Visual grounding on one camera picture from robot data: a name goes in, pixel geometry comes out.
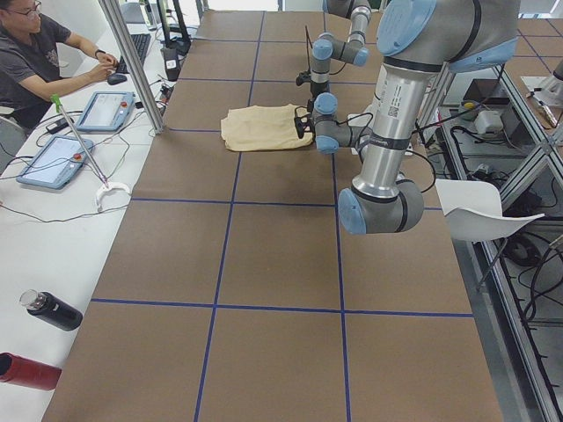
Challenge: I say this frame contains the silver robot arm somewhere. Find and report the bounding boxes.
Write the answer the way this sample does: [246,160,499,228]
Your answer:
[309,0,372,102]
[311,1,520,235]

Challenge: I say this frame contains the blue teach pendant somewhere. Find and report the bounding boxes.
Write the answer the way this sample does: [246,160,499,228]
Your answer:
[76,91,135,133]
[16,135,87,190]

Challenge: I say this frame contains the seated man grey shirt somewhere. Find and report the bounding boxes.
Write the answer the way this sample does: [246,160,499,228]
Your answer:
[1,1,118,130]

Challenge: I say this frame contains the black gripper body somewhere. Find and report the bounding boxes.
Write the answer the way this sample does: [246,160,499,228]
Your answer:
[310,81,328,101]

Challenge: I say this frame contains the red bottle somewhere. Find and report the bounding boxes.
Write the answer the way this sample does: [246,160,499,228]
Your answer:
[1,353,62,390]

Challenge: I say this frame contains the upper blue teach pendant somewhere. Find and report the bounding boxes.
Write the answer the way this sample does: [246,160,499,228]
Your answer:
[76,91,135,133]

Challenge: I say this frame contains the aluminium side frame rails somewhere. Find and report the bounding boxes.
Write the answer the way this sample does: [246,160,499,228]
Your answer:
[431,52,562,421]

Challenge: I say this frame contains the black monitor stand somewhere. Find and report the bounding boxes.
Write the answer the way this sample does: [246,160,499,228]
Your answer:
[157,0,192,56]

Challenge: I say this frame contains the lower blue teach pendant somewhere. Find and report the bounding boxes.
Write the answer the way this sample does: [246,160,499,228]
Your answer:
[16,135,87,190]

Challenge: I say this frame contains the cream long-sleeve printed shirt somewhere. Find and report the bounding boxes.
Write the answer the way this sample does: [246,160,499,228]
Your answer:
[221,104,313,152]

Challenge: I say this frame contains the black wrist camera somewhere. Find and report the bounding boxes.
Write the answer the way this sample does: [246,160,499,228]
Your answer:
[294,113,315,139]
[296,71,311,86]

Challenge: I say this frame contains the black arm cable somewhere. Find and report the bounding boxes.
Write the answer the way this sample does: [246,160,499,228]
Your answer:
[303,25,348,76]
[294,105,441,194]

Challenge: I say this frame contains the black water bottle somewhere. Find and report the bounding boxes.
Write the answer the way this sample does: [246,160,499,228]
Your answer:
[19,289,83,331]

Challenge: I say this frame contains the aluminium frame post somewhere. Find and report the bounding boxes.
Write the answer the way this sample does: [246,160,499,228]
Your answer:
[98,0,165,135]

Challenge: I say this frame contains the white plastic chair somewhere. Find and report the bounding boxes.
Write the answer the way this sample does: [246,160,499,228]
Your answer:
[433,178,546,291]

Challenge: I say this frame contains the black computer mouse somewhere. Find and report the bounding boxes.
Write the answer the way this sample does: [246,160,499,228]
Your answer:
[106,73,128,86]

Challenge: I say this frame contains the black keyboard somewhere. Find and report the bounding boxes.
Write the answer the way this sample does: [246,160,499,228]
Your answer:
[115,33,151,74]

